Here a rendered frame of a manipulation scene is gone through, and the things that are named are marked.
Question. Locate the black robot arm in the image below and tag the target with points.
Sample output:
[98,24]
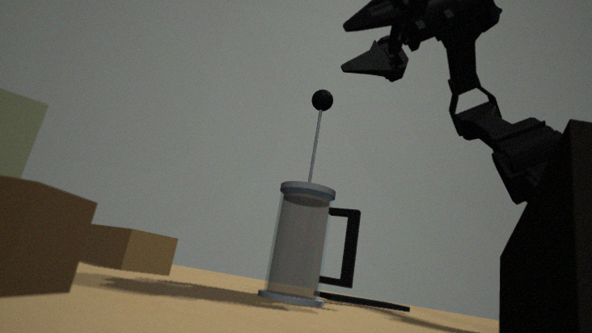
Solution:
[521,150]

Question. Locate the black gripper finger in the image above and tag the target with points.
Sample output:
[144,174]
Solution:
[371,62]
[378,13]

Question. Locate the french press with black handle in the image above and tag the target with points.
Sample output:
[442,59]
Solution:
[296,261]

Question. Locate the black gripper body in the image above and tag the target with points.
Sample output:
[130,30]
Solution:
[427,18]

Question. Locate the dark grey flat rectangular pad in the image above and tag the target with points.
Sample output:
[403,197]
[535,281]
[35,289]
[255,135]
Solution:
[364,302]

